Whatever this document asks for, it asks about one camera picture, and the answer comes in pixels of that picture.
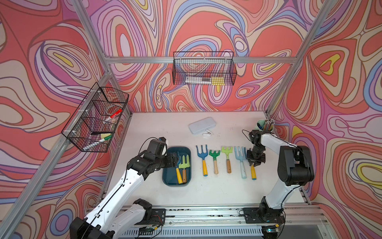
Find white clip by case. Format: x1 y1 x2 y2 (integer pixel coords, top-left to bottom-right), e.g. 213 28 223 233
203 130 213 138

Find yellow handled tool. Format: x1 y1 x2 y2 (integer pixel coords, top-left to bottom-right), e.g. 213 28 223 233
176 155 183 184

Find red marker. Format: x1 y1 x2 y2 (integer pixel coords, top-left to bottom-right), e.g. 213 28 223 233
105 109 122 121

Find white pencil case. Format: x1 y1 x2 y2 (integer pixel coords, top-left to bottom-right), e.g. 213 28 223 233
188 117 216 134

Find black wire basket left wall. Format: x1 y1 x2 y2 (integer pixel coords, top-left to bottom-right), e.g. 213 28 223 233
61 83 129 153

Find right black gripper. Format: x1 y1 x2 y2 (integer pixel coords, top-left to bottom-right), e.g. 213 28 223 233
246 144 266 166

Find blue rake yellow handle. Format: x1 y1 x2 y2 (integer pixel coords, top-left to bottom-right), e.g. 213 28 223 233
196 145 209 177
250 163 257 180

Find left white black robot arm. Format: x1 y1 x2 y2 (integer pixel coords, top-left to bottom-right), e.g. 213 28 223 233
69 137 179 239

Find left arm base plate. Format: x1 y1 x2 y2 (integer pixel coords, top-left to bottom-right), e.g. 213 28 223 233
133 199 166 226

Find green white marker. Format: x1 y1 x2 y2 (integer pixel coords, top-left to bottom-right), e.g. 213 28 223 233
83 135 111 150

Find teal storage box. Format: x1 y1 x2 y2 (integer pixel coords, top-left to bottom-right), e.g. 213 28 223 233
162 146 192 187

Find yellow eraser in basket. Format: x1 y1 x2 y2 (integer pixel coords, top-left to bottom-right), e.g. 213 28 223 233
211 77 225 86

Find black wire basket wall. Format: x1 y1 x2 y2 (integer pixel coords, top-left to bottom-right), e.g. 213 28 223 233
172 50 237 86
61 83 129 153

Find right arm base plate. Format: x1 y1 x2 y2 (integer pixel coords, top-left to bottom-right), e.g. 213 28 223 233
242 197 286 224

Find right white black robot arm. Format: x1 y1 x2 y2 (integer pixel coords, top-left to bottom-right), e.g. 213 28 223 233
246 130 315 223

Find black wire basket back wall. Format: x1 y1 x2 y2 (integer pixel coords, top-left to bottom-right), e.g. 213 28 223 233
172 50 237 86

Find lime rake wooden handle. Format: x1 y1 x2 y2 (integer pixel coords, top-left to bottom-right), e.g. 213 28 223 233
221 146 233 174

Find wooden handled tool in box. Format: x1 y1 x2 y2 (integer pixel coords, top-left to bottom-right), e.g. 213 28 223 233
179 154 191 184

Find coloured pencils bunch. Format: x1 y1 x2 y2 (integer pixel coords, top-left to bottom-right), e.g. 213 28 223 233
263 119 275 131

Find green rake wooden handle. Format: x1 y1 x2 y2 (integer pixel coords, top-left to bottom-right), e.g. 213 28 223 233
209 150 220 175

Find green pencil cup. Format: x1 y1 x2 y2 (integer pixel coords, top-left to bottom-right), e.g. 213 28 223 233
257 119 266 131

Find light blue rake pale handle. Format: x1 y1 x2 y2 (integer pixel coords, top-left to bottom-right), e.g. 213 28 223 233
234 146 247 179

